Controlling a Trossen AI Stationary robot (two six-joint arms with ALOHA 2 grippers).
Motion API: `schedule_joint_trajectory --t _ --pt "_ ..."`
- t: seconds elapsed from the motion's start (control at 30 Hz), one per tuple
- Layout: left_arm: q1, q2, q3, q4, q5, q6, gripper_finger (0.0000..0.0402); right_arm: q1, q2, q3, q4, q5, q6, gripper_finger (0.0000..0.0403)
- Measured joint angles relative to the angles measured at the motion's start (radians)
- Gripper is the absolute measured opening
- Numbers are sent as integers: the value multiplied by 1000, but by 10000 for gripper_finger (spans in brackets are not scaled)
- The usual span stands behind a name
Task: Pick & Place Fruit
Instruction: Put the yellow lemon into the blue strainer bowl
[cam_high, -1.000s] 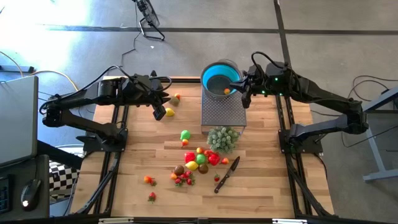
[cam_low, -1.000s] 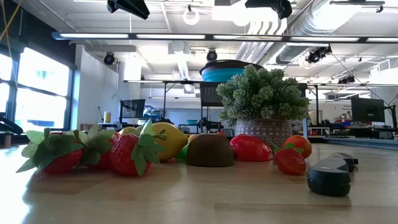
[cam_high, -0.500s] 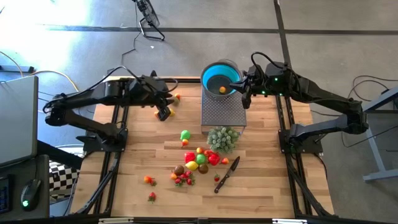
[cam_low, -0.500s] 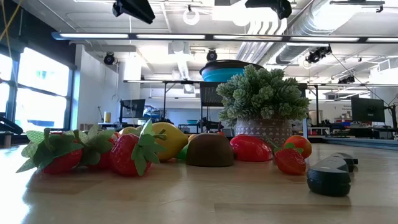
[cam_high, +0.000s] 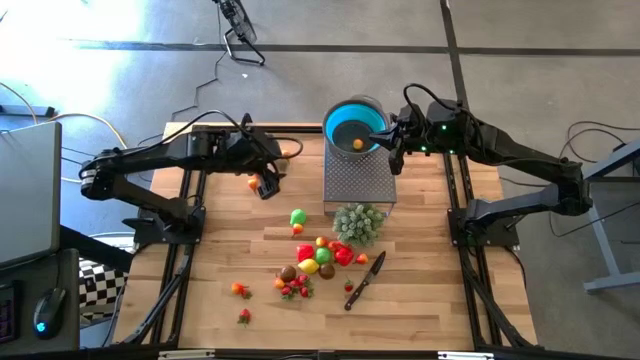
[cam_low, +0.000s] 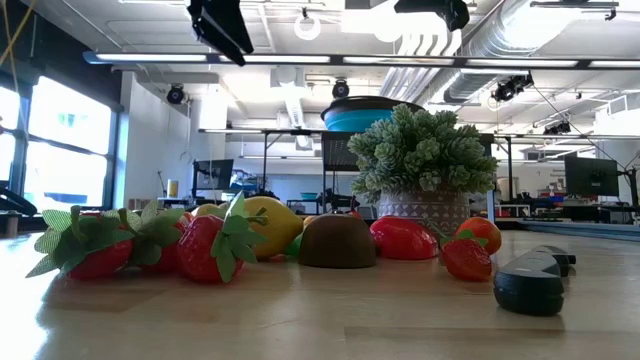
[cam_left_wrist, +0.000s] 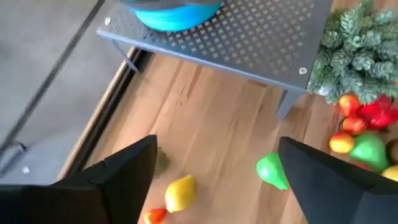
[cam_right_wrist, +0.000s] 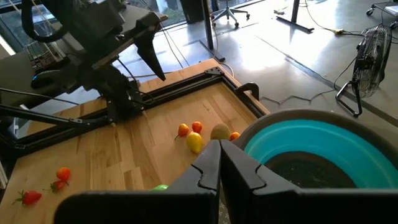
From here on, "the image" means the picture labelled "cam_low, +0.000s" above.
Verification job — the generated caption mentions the blue collapsible bowl grey rim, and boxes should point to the blue collapsible bowl grey rim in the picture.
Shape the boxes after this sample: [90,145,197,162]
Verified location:
[319,95,426,134]

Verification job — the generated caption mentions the yellow plastic lemon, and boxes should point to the yellow plastic lemon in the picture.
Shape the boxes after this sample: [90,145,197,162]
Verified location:
[243,195,304,260]
[188,202,231,220]

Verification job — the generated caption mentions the orange plastic tangerine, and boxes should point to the orange plastic tangerine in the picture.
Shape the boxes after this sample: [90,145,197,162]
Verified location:
[453,216,503,256]

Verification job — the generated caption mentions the red plastic strawberry green leaves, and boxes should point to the red plastic strawberry green leaves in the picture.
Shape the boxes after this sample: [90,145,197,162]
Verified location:
[177,192,270,286]
[119,199,194,275]
[24,205,135,283]
[427,218,494,283]

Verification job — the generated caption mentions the black kitchen knife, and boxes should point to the black kitchen knife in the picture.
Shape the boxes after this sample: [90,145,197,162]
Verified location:
[492,244,577,318]

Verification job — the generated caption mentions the long LED light bar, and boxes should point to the long LED light bar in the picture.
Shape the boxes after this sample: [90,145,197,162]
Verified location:
[83,49,640,70]

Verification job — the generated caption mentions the green plant in patterned pot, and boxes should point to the green plant in patterned pot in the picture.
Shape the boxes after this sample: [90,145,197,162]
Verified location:
[347,103,500,241]

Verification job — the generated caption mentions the black computer monitor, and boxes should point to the black computer monitor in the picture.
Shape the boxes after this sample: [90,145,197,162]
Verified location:
[564,156,620,197]
[193,158,235,191]

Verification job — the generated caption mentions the large window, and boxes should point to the large window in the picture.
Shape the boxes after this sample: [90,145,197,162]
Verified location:
[0,74,121,211]

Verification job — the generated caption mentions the red plastic bell pepper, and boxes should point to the red plastic bell pepper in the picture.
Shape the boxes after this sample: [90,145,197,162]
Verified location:
[369,215,440,261]

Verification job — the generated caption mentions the brown plastic kiwi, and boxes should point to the brown plastic kiwi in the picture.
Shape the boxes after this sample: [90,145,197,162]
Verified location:
[298,213,378,270]

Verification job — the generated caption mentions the silver ceiling air duct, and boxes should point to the silver ceiling air duct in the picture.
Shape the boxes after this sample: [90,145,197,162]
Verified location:
[409,0,591,109]

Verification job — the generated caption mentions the white ceiling ring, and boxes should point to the white ceiling ring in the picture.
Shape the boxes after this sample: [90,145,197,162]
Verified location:
[293,12,322,42]

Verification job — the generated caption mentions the black workbench frame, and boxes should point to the black workbench frame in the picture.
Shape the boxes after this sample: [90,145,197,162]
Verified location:
[198,128,326,201]

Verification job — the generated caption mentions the yellow hanging cord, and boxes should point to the yellow hanging cord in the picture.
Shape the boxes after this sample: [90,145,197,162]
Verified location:
[0,0,36,66]

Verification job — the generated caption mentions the black table frame rails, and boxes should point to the black table frame rails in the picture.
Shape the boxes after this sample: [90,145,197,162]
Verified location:
[519,219,640,244]

